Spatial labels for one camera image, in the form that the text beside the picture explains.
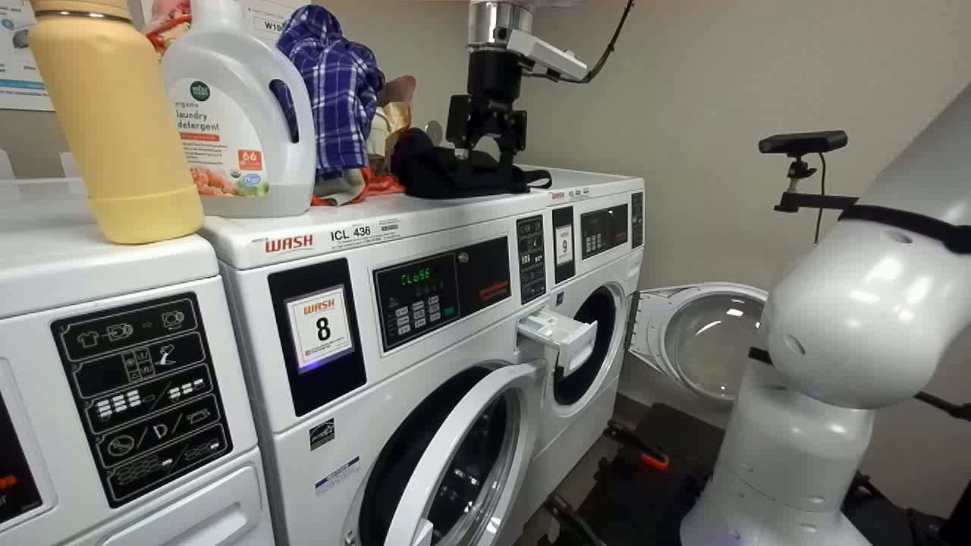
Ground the black arm cable with strap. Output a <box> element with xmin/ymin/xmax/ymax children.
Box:
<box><xmin>836</xmin><ymin>200</ymin><xmax>971</xmax><ymax>257</ymax></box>

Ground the white laundry detergent jug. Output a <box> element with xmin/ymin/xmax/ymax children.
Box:
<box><xmin>161</xmin><ymin>0</ymin><xmax>319</xmax><ymax>221</ymax></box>

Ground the black camera on stand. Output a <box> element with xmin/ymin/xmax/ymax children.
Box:
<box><xmin>757</xmin><ymin>127</ymin><xmax>852</xmax><ymax>161</ymax></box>

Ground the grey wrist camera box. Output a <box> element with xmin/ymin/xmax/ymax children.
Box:
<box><xmin>505</xmin><ymin>27</ymin><xmax>592</xmax><ymax>84</ymax></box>

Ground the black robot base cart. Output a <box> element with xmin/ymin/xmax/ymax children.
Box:
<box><xmin>550</xmin><ymin>399</ymin><xmax>731</xmax><ymax>546</ymax></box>

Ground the white washer with symbol panel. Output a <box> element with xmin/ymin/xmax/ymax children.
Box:
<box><xmin>0</xmin><ymin>175</ymin><xmax>275</xmax><ymax>546</ymax></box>

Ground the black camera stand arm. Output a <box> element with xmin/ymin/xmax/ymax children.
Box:
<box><xmin>772</xmin><ymin>151</ymin><xmax>861</xmax><ymax>217</ymax></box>

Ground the yellow bottle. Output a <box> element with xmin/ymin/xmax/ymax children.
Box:
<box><xmin>29</xmin><ymin>0</ymin><xmax>206</xmax><ymax>245</ymax></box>

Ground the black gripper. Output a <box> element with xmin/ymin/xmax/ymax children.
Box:
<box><xmin>447</xmin><ymin>49</ymin><xmax>531</xmax><ymax>168</ymax></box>

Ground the red white package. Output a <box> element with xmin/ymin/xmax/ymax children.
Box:
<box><xmin>142</xmin><ymin>0</ymin><xmax>194</xmax><ymax>54</ymax></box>

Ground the round washer door black rim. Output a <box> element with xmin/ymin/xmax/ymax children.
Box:
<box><xmin>357</xmin><ymin>360</ymin><xmax>542</xmax><ymax>546</ymax></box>

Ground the white detergent drawer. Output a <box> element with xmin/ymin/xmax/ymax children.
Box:
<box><xmin>516</xmin><ymin>309</ymin><xmax>601</xmax><ymax>381</ymax></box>

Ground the white washer door glass bowl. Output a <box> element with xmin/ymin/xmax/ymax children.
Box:
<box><xmin>624</xmin><ymin>278</ymin><xmax>772</xmax><ymax>410</ymax></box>

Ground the wall poster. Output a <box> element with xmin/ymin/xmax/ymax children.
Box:
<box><xmin>0</xmin><ymin>0</ymin><xmax>54</xmax><ymax>112</ymax></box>

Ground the white washer numbered eight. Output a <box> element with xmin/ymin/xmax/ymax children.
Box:
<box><xmin>198</xmin><ymin>175</ymin><xmax>558</xmax><ymax>546</ymax></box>

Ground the blue plaid cloth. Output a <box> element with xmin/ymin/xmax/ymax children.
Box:
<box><xmin>273</xmin><ymin>2</ymin><xmax>390</xmax><ymax>190</ymax></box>

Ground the white washer with open drawer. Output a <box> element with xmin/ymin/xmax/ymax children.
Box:
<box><xmin>519</xmin><ymin>165</ymin><xmax>649</xmax><ymax>498</ymax></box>

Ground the orange cloth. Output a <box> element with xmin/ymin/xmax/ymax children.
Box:
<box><xmin>310</xmin><ymin>165</ymin><xmax>410</xmax><ymax>208</ymax></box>

